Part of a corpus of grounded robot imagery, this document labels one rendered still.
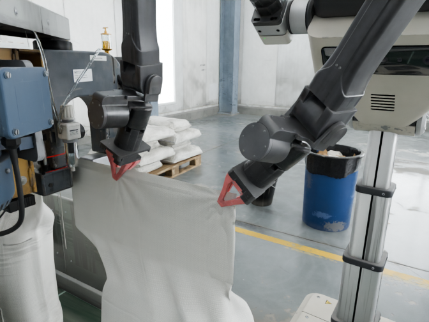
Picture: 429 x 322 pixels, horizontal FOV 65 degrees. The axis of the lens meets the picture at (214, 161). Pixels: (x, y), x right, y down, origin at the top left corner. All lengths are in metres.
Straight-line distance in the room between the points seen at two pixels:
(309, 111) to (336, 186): 2.31
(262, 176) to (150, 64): 0.31
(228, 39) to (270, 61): 1.28
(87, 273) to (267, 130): 1.34
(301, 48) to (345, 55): 8.46
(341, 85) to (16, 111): 0.44
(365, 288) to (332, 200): 1.63
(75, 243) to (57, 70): 0.98
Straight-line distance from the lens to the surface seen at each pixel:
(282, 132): 0.50
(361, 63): 0.50
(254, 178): 0.59
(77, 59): 0.91
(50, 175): 0.88
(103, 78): 0.96
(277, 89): 9.14
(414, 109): 1.05
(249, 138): 0.51
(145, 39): 0.69
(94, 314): 1.51
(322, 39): 0.94
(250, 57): 9.44
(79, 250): 1.68
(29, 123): 0.54
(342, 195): 2.89
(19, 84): 0.53
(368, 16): 0.49
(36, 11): 0.75
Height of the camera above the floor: 1.31
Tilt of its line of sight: 16 degrees down
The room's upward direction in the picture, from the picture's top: 1 degrees clockwise
